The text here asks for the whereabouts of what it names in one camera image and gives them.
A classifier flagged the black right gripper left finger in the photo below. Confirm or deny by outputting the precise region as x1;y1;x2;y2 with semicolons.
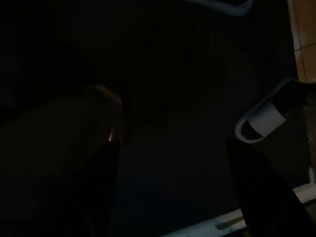
83;139;122;237

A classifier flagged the person's foot in black sock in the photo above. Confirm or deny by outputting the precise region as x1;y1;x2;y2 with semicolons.
274;80;316;119

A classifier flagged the white plastic ledge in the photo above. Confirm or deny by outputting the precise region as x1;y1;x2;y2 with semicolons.
161;182;316;237

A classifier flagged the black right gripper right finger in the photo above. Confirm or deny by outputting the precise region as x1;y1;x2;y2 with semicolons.
225;137;316;237

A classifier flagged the white slide slipper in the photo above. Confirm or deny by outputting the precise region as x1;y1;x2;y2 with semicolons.
234;78;305;144

